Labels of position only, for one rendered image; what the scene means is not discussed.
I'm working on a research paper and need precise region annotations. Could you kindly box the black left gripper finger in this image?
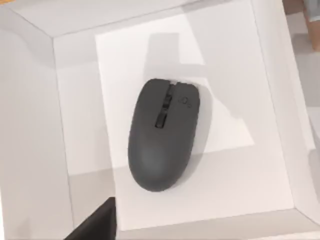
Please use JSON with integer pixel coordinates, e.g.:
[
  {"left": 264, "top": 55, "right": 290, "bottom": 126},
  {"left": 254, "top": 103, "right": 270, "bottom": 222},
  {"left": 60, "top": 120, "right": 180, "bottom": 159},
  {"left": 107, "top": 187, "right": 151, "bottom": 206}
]
[{"left": 59, "top": 196, "right": 118, "bottom": 240}]

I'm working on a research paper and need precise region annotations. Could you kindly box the dark grey computer mouse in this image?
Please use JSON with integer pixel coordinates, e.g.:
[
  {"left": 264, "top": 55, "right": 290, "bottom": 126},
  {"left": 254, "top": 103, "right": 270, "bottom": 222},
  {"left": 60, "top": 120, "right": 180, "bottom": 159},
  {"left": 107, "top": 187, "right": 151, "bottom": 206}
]
[{"left": 127, "top": 78, "right": 202, "bottom": 193}]

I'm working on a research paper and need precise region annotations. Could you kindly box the white open box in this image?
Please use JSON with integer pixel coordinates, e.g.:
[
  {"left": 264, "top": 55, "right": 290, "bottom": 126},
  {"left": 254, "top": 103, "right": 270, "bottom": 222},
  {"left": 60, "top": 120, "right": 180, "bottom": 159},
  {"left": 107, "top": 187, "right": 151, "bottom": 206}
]
[{"left": 0, "top": 0, "right": 320, "bottom": 240}]

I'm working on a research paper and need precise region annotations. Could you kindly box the pale wooden furniture piece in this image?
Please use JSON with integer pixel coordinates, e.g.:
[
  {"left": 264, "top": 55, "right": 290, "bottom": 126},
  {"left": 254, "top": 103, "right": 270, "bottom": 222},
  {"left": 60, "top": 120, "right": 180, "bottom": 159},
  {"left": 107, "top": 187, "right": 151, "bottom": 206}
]
[{"left": 284, "top": 0, "right": 320, "bottom": 52}]

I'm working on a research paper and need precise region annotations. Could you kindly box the grey blue object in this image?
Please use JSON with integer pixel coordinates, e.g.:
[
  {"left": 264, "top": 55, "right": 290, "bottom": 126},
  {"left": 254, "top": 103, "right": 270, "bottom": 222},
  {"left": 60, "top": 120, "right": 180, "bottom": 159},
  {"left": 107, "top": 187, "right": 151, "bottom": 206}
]
[{"left": 305, "top": 0, "right": 320, "bottom": 24}]

